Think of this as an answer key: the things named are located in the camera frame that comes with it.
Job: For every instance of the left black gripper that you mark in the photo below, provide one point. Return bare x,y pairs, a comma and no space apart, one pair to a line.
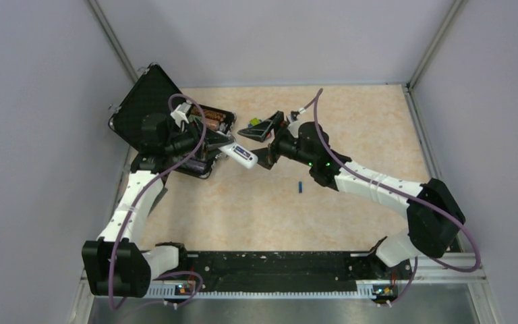
214,140

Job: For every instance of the colourful toy brick car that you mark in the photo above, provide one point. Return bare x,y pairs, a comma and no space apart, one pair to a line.
254,122

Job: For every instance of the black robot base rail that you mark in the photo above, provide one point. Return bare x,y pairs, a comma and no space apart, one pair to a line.
307,274

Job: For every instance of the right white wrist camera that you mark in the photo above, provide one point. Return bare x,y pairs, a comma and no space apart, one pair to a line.
294,123

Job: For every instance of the purple AAA battery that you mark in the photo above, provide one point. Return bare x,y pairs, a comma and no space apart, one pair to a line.
243,153

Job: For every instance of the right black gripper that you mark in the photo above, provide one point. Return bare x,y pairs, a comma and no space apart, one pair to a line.
266,157

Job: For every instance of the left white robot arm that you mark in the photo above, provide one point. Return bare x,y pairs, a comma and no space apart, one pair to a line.
114,264

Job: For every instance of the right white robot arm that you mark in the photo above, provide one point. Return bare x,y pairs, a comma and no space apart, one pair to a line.
433,216

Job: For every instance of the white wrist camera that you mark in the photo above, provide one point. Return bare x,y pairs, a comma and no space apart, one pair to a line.
294,123
181,114

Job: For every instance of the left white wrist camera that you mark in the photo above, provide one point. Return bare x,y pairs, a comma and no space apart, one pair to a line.
181,114

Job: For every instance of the white remote control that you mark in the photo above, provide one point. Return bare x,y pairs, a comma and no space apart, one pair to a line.
228,150

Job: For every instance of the black poker chip case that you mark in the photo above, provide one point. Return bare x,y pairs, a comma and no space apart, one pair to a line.
155,92

